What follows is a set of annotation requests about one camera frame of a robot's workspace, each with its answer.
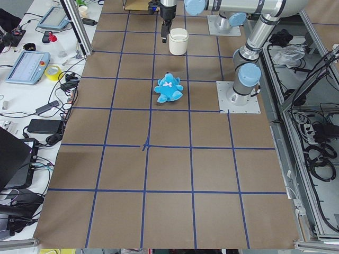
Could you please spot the cream white trash can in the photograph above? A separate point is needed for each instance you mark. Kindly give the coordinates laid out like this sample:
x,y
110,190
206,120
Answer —
x,y
178,41

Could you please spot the yellow tape roll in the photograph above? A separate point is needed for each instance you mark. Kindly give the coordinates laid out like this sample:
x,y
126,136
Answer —
x,y
52,73

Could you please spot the aluminium frame post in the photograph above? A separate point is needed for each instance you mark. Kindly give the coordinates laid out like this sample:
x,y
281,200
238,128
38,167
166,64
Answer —
x,y
72,13

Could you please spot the blue teddy bear plush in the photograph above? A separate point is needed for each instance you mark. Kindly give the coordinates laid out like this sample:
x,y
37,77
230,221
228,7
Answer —
x,y
169,88

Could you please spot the black laptop computer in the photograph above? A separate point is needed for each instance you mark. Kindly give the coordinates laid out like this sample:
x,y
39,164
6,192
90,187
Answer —
x,y
17,159

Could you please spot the black power adapter brick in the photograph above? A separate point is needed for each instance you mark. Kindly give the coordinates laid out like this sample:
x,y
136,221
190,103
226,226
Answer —
x,y
41,126

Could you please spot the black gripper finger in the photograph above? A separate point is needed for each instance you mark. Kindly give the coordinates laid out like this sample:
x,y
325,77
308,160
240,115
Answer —
x,y
164,31

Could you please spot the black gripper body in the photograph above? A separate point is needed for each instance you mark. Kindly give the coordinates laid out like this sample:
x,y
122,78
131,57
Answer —
x,y
167,12

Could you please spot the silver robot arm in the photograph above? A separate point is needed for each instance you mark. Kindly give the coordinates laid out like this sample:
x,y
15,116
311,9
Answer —
x,y
247,73
227,20

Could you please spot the blue teach pendant tablet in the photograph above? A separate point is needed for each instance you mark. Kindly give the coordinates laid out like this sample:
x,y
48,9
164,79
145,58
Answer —
x,y
29,67

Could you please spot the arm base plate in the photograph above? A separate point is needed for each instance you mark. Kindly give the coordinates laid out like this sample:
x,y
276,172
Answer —
x,y
233,32
233,103

